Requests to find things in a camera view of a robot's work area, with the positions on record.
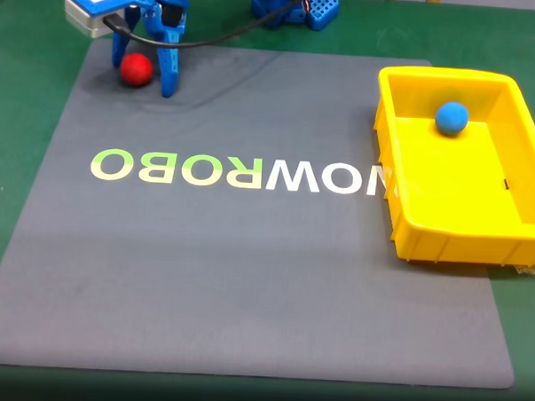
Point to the red ball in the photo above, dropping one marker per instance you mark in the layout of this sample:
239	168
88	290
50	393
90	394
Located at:
137	70

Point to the blue ball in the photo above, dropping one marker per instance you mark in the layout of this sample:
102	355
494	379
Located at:
451	119

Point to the yellow plastic bin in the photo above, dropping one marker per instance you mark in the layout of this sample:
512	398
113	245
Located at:
450	195

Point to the grey mat with ROBO lettering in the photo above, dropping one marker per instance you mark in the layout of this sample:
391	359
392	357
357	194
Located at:
246	275

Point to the small black screw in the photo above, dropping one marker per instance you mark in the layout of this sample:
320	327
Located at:
507	184

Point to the clear plastic wrapper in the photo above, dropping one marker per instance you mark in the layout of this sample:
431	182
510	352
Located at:
533	270

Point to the silver camera in blue mount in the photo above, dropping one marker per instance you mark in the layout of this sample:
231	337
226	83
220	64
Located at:
91	17

